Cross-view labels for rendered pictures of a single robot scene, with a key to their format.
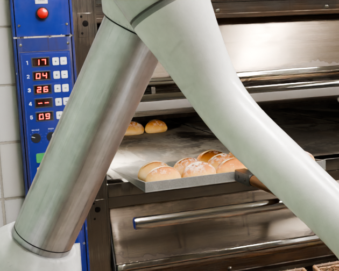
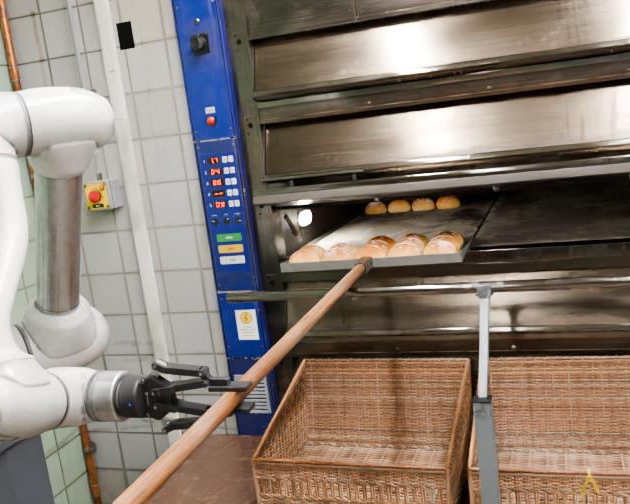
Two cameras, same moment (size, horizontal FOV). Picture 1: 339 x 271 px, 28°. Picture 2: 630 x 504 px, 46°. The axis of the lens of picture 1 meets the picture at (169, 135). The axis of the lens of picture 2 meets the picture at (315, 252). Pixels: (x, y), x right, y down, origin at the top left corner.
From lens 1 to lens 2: 1.38 m
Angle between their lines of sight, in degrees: 37
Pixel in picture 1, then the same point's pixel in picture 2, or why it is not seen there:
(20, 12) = (196, 121)
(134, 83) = (51, 205)
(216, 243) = (378, 323)
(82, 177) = (46, 264)
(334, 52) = (499, 137)
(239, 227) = (403, 311)
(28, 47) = (204, 149)
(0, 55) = (190, 155)
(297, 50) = (455, 136)
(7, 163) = (201, 240)
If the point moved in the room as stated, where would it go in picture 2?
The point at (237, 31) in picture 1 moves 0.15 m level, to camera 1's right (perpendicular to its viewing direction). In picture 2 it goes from (393, 121) to (438, 116)
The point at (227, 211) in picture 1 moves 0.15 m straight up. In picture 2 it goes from (300, 295) to (293, 241)
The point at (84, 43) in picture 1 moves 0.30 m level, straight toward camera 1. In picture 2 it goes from (251, 142) to (193, 152)
